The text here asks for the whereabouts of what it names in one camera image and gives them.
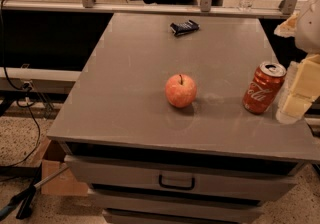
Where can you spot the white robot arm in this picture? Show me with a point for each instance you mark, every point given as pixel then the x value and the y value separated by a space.
pixel 304 27

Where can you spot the red yellow apple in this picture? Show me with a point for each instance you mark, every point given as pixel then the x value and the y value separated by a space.
pixel 180 90

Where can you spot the dark blue rxbar wrapper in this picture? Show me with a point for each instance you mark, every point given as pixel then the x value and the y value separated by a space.
pixel 184 28

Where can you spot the black drawer handle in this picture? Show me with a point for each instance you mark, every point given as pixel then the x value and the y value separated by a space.
pixel 176 183

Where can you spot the brown cardboard box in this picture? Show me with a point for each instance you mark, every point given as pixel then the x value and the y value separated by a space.
pixel 50 156

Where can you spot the black handled grabber tool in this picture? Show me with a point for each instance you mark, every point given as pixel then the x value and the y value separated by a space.
pixel 16 200

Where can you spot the red coca-cola can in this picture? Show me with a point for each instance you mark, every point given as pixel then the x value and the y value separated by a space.
pixel 266 83

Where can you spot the grey drawer cabinet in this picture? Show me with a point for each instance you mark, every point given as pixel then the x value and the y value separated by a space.
pixel 120 132

